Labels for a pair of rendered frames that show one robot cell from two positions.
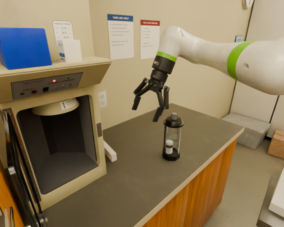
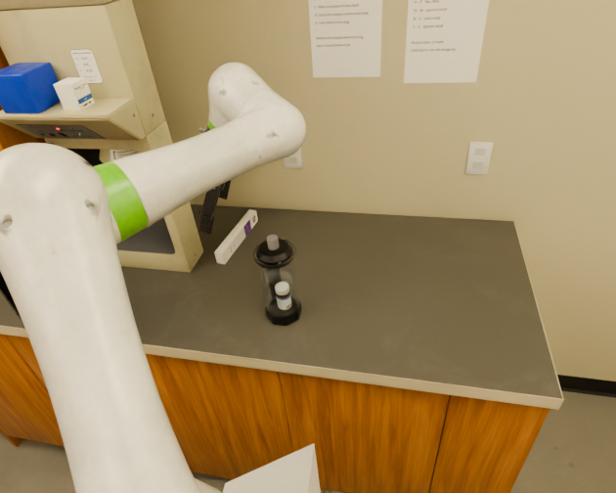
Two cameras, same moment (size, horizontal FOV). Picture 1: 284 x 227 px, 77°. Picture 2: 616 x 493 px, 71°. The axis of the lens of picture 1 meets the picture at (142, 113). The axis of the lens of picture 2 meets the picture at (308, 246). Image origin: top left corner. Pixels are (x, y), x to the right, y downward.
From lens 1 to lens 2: 1.09 m
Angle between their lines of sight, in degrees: 51
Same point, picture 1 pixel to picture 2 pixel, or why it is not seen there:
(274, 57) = not seen: hidden behind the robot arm
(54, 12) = (69, 39)
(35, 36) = (16, 82)
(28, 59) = (17, 106)
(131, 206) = (147, 325)
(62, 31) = (84, 63)
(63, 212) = not seen: hidden behind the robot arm
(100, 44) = (290, 44)
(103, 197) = (149, 293)
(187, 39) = (229, 101)
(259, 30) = not seen: outside the picture
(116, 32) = (329, 17)
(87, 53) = (122, 93)
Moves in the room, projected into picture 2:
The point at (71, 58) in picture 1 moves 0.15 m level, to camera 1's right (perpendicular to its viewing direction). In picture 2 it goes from (68, 106) to (82, 123)
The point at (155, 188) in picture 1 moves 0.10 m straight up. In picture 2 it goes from (193, 330) to (184, 305)
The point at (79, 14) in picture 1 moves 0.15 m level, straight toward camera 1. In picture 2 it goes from (99, 38) to (33, 56)
